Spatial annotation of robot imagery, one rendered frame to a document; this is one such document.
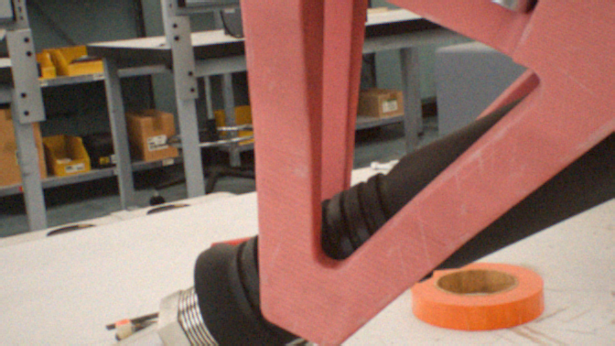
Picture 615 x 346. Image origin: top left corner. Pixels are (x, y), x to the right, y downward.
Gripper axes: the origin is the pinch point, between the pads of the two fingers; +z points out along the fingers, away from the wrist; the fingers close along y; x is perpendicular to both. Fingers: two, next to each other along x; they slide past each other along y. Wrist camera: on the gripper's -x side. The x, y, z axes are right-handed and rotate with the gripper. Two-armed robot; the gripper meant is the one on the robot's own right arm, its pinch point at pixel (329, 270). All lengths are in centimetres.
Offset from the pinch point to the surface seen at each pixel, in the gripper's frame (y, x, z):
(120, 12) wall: -424, -177, 96
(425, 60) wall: -562, -36, 75
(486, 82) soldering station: -51, 1, 3
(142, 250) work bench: -34.9, -13.3, 18.4
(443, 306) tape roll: -22.5, 3.6, 8.3
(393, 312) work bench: -24.4, 1.9, 10.4
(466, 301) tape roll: -22.7, 4.4, 7.7
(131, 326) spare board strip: -21.0, -8.6, 15.2
